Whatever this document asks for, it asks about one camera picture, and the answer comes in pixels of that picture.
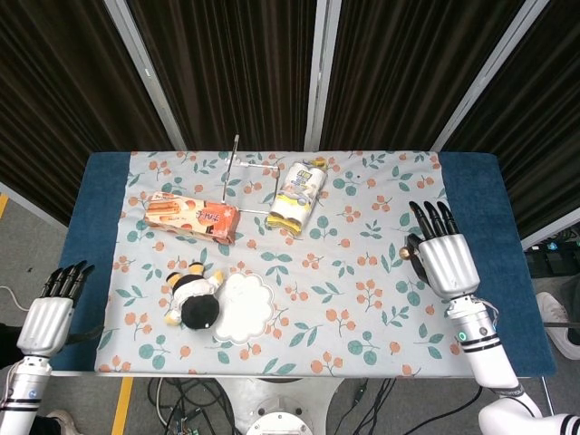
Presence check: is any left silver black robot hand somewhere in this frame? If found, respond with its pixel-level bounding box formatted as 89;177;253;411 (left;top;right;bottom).
16;260;105;359

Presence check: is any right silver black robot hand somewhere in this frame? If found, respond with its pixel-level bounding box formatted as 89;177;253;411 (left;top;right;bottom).
406;200;481;301

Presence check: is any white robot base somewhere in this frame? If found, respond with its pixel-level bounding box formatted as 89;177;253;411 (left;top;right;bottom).
217;376;345;435

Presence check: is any white black sneaker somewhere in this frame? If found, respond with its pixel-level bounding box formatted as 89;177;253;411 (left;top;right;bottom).
47;410;85;435

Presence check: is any black equipment with blue stickers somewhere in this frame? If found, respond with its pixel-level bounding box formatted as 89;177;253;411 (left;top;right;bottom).
523;228;580;278

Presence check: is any yellow floor tape strip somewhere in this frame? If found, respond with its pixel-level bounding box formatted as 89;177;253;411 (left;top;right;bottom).
111;376;135;435

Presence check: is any floral tablecloth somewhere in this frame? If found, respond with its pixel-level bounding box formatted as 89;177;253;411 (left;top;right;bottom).
93;150;493;377

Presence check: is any blue table mat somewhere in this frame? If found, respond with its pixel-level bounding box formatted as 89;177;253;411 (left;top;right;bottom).
44;151;557;378

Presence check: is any black yellow plush bee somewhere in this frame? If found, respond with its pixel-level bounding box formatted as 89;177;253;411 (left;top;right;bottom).
163;261;226;331

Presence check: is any dark pleated curtain panel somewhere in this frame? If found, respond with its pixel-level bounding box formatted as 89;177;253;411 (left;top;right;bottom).
320;0;527;151
0;0;176;227
443;0;580;239
126;0;319;151

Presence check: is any white yellow bag roll pack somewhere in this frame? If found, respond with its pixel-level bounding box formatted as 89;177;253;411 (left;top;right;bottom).
266;157;330;236

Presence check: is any orange biscuit box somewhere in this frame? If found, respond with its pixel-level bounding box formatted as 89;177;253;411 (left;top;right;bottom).
143;191;241;246

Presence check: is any white flower-shaped plate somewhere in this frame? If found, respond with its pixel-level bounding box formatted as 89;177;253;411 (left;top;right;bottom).
210;272;276;344

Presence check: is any thin white floor cable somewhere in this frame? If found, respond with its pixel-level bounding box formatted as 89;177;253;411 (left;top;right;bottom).
0;285;31;314

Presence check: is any black floor cable bundle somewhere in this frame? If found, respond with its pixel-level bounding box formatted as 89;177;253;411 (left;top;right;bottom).
339;376;398;435
147;376;237;435

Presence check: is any grey metal partition post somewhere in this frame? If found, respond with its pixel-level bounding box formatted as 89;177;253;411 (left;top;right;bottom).
431;0;552;151
302;0;342;152
102;0;188;151

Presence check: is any metal wire rack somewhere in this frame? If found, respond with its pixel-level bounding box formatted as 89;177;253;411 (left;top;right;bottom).
220;133;283;214

